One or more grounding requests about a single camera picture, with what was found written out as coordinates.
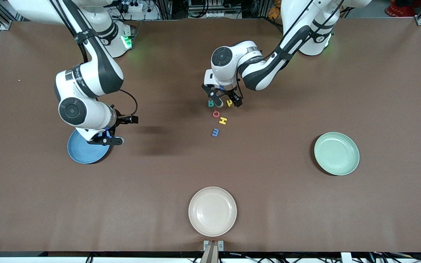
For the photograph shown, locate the black table edge rail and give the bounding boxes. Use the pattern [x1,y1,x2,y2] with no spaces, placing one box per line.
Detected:
[0,251,421,258]

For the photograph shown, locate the white power strip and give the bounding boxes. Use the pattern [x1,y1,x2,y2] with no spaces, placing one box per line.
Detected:
[117,0,160,20]

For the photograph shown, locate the orange snack packs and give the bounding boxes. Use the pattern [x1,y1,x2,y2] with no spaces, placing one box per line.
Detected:
[268,0,283,19]

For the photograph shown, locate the blue plate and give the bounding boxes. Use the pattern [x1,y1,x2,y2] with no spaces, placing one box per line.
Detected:
[67,130,111,164]

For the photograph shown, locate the green plate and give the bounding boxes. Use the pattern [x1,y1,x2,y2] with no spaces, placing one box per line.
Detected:
[314,132,360,176]

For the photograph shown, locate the red object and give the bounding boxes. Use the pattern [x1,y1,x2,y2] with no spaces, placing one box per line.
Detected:
[385,0,421,18]

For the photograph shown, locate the beige plate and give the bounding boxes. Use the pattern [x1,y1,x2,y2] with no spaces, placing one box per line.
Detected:
[188,187,237,237]

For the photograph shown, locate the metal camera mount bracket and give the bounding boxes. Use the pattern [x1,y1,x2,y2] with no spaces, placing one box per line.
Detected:
[203,240,224,263]

